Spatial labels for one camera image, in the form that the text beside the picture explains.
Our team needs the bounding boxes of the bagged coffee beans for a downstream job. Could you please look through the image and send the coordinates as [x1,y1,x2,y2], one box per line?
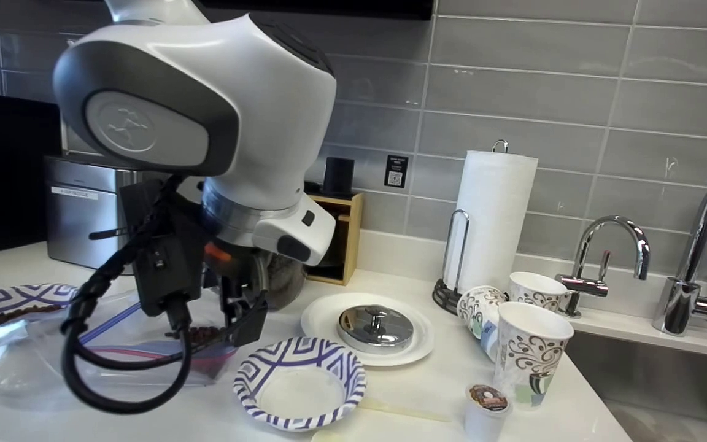
[186,324,239,351]

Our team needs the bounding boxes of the coffee pod capsule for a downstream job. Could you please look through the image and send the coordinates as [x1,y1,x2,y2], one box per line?
[463,384,510,442]

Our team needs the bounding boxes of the steel sink basin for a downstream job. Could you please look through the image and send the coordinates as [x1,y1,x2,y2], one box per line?
[566,329,707,442]

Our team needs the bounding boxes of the white paper towel roll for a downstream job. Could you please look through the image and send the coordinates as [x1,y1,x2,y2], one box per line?
[442,147,541,294]

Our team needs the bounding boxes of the blue patterned paper plate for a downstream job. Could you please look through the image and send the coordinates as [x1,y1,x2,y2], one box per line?
[0,282,80,334]
[232,334,369,434]

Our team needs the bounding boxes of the clear zip bag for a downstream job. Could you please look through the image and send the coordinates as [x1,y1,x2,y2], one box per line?
[0,291,245,414]

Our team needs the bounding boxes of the small chrome faucet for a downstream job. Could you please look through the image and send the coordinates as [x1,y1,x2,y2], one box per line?
[555,215,654,320]

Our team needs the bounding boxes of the metal paper towel holder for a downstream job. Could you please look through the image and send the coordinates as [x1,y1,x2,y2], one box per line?
[429,141,513,317]

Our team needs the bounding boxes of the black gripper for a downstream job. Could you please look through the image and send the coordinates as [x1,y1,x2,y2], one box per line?
[200,239,281,350]

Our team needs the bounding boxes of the white ceramic plate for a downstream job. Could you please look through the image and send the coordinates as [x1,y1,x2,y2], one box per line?
[301,291,438,371]

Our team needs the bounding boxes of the black upright box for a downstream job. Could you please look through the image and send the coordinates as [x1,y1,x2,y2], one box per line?
[323,155,357,202]

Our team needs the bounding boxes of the black screen appliance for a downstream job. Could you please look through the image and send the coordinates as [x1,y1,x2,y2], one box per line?
[0,89,66,261]

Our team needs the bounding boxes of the tall patterned paper cup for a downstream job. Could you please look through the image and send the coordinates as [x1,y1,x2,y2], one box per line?
[492,299,577,411]

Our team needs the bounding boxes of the tall chrome faucet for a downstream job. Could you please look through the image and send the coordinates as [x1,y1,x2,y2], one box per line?
[654,162,707,337]

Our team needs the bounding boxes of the wooden countertop organizer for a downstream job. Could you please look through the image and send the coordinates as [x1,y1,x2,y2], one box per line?
[302,191,366,287]

